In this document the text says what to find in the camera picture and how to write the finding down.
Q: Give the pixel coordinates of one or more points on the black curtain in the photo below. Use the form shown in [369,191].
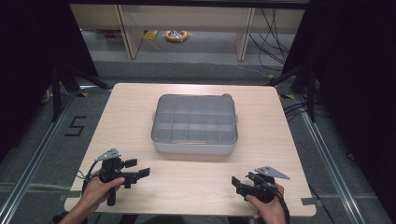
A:
[358,77]
[34,56]

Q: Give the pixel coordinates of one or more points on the grey compartment box clear lid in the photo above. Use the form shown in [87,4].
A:
[194,123]

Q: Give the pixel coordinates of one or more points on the yellow packet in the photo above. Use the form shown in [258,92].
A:
[151,34]

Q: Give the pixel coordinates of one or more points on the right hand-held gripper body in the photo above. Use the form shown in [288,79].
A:
[262,186]

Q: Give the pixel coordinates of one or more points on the black metal stand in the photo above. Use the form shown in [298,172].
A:
[303,84]
[67,84]

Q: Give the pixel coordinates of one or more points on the light wooden shelf unit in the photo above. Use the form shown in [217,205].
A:
[186,18]

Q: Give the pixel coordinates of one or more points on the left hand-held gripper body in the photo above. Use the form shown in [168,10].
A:
[109,169]

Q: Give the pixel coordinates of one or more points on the orange tape roll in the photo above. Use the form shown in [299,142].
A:
[176,36]

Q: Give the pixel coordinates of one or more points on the aluminium floor rail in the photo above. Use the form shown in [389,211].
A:
[34,161]
[333,168]

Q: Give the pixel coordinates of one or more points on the person's left hand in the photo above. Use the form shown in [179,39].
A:
[96,191]

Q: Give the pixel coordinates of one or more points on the person's right hand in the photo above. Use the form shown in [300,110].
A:
[273,211]

